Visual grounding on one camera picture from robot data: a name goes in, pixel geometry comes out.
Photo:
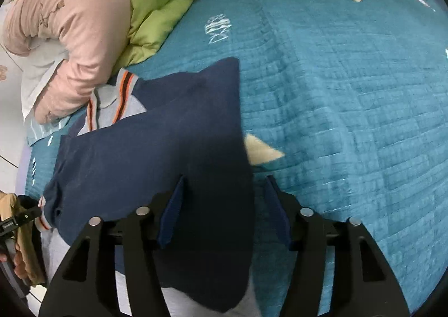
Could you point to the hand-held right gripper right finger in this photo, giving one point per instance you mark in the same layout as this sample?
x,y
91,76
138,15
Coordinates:
x,y
278,215

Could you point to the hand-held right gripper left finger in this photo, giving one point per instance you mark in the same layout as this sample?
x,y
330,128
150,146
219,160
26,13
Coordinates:
x,y
171,215

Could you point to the navy and grey striped sweater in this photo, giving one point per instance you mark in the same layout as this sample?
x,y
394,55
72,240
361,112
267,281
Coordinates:
x,y
157,149

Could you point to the person's left hand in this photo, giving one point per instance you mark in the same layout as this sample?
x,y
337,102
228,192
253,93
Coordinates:
x,y
19,269

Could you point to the teal quilted bedspread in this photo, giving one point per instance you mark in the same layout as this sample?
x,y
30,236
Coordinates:
x,y
332,93

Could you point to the white pillow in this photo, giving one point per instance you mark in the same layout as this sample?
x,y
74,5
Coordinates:
x,y
40,72

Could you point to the pink embroidered comforter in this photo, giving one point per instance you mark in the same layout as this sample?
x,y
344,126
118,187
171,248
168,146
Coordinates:
x,y
84,30

